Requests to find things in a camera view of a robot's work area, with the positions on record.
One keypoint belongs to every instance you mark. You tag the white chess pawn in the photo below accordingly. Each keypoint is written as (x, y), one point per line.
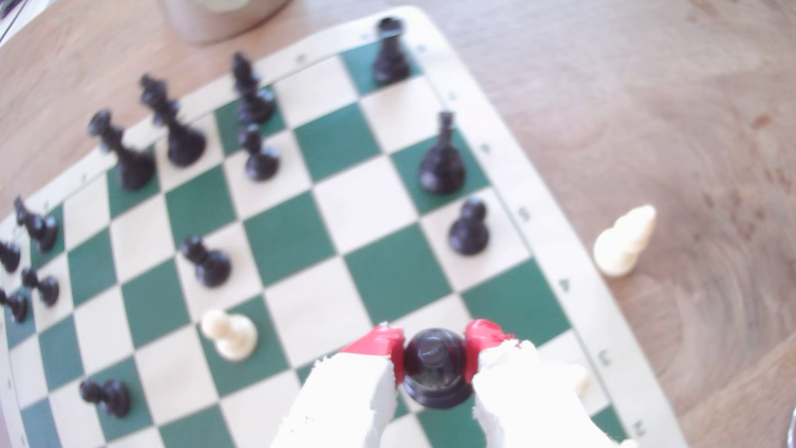
(233, 337)
(622, 246)

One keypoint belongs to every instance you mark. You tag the green and cream chess mat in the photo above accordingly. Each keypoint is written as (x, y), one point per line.
(286, 236)

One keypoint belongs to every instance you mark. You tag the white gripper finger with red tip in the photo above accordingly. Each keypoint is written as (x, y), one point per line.
(348, 404)
(528, 404)

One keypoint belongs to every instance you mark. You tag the black chess bishop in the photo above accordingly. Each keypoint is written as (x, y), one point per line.
(255, 99)

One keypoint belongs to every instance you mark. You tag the shiny steel pitcher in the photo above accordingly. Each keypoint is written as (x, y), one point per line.
(217, 18)

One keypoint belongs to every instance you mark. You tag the black chess knight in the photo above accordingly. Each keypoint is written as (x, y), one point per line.
(40, 229)
(441, 165)

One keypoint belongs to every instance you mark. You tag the black chess queen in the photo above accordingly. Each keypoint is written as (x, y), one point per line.
(180, 137)

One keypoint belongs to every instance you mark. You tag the black chess rook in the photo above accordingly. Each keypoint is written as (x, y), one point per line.
(8, 256)
(392, 59)

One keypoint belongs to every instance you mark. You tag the black chess king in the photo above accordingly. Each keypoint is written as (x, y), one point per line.
(132, 165)

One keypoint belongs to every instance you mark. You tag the black chess pawn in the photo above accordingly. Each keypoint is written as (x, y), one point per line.
(435, 367)
(112, 398)
(16, 307)
(211, 266)
(261, 160)
(469, 231)
(45, 289)

